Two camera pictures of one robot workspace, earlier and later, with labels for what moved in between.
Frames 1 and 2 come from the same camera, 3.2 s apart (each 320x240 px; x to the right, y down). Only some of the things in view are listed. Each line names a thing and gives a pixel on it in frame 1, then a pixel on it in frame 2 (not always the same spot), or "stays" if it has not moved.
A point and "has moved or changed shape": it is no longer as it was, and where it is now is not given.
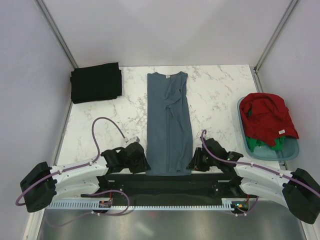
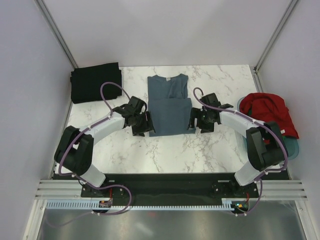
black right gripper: [195, 164] to [196, 113]
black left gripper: [143, 165] to [147, 126]
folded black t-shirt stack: [96, 82] stays
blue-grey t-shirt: [169, 128] has moved or changed shape
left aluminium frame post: [45, 10] stays
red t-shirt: [265, 117] stays
